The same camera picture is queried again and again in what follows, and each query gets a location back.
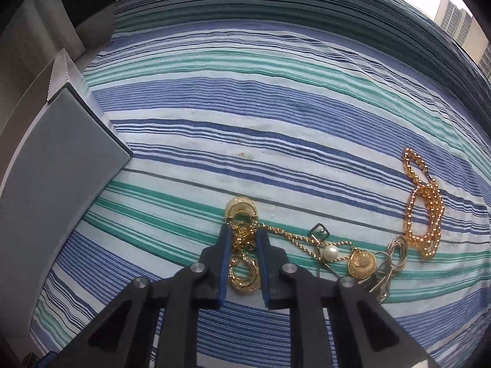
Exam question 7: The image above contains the small black square charm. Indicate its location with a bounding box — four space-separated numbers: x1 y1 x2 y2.
307 222 331 245

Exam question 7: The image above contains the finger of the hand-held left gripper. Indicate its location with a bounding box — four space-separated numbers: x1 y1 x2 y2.
23 353 58 368

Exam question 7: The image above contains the grey cardboard box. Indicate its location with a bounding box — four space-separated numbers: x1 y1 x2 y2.
0 48 133 340

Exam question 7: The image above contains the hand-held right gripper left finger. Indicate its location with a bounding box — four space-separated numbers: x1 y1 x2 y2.
50 225 233 368

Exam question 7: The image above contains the blue green striped bed sheet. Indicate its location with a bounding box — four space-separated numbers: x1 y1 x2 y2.
29 0 491 368

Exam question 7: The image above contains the gold bead chain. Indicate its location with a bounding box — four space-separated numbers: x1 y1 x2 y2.
401 147 446 260

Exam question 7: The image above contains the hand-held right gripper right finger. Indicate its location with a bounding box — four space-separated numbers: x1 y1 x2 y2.
255 231 438 368

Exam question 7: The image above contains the gold round disc earring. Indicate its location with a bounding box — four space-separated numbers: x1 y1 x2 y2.
347 248 379 277

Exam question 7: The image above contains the silver chain necklace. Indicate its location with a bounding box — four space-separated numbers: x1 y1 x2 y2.
366 235 410 304

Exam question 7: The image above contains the thin gold chain with pearl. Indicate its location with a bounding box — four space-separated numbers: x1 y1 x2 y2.
229 223 354 277

